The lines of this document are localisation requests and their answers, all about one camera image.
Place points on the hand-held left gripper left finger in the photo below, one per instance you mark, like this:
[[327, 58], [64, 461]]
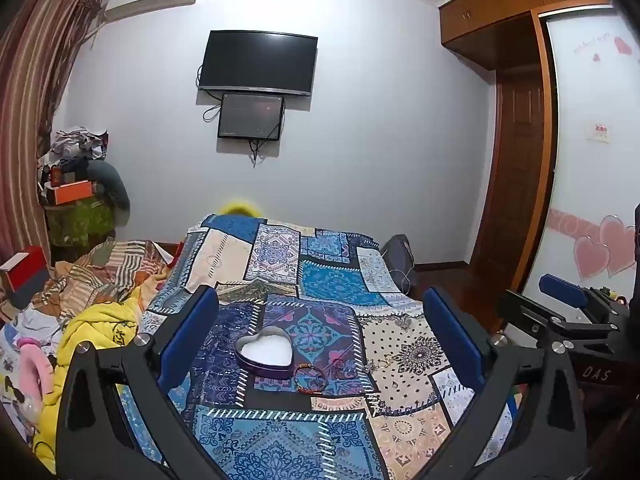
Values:
[[195, 332]]

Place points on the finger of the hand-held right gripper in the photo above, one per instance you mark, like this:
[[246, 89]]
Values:
[[562, 291]]

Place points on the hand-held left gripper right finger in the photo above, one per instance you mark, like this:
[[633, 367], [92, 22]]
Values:
[[450, 332]]

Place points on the heart-shaped metal tin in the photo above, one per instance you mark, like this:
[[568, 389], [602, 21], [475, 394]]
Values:
[[265, 352]]

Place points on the grey backpack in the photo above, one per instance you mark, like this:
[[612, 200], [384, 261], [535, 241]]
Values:
[[400, 260]]

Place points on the yellow blanket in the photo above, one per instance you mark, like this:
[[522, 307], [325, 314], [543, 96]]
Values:
[[105, 325]]

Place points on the white heart-print sliding door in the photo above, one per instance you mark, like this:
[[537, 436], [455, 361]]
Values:
[[595, 185]]

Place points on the striped orange blanket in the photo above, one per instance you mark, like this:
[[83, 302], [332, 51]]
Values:
[[100, 270]]

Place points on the brown wooden door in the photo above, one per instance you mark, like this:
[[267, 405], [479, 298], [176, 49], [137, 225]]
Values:
[[515, 175]]

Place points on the yellow pillow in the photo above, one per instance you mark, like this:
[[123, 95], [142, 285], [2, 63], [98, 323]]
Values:
[[239, 208]]

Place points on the blue patchwork blanket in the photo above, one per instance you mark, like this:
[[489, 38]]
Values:
[[330, 270]]

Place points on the green patterned cloth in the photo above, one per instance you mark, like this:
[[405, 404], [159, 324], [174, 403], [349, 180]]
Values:
[[80, 222]]

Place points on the pink plush toy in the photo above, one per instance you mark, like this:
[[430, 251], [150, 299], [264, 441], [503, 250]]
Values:
[[37, 370]]

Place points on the white door sticker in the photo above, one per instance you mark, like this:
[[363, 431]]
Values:
[[599, 132]]

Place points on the cartoon print sheet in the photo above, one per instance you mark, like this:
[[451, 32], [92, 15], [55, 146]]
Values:
[[20, 345]]

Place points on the red box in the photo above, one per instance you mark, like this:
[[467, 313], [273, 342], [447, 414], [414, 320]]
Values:
[[25, 272]]

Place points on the orange box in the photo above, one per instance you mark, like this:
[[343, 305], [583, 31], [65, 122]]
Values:
[[67, 192]]

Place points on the pile of clothes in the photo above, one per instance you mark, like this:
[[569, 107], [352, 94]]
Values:
[[75, 147]]

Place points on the small black monitor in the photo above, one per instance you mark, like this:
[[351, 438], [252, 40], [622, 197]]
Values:
[[250, 115]]

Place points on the wooden overhead cabinet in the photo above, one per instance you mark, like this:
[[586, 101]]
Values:
[[500, 5]]

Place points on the striped brown curtain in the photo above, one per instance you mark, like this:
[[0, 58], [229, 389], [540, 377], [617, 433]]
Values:
[[35, 85]]

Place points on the wall-mounted black television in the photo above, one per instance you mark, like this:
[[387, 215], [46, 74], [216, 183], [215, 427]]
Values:
[[257, 62]]

